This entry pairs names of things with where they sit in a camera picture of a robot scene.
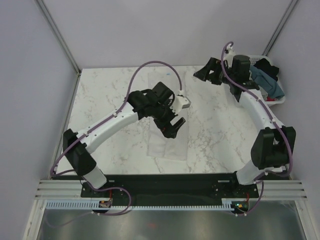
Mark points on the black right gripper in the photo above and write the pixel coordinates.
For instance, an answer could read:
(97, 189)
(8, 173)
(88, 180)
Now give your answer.
(213, 65)

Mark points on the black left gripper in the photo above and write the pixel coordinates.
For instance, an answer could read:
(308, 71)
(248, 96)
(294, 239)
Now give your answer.
(166, 127)

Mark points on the white t-shirt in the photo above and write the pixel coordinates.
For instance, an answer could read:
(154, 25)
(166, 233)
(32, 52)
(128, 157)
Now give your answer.
(158, 145)

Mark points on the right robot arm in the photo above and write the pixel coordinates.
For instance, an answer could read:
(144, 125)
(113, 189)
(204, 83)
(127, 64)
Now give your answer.
(272, 150)

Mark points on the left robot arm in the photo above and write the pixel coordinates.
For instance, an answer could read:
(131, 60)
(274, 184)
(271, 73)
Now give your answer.
(159, 103)

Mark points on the black t-shirt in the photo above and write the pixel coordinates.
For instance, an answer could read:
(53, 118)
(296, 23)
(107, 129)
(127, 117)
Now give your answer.
(269, 69)

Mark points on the white plastic laundry basket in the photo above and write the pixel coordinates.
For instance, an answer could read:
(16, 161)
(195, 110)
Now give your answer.
(275, 101)

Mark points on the teal blue t-shirt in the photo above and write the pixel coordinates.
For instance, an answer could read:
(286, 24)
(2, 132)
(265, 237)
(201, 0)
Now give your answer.
(270, 85)

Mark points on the red garment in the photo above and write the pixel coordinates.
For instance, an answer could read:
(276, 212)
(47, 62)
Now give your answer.
(269, 99)

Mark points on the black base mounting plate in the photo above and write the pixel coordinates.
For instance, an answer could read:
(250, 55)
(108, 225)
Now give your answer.
(171, 189)

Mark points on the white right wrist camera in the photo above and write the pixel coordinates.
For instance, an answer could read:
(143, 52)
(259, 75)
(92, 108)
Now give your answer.
(228, 56)

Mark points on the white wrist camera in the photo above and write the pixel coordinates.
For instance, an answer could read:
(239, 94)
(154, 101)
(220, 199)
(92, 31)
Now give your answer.
(228, 56)
(180, 102)

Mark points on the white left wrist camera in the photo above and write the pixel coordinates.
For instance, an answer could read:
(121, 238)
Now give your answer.
(180, 102)

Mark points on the white slotted cable duct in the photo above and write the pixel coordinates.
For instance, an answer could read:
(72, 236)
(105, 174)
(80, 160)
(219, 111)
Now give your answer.
(97, 205)

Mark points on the aluminium rail frame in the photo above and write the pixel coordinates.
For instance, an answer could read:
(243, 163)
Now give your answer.
(272, 190)

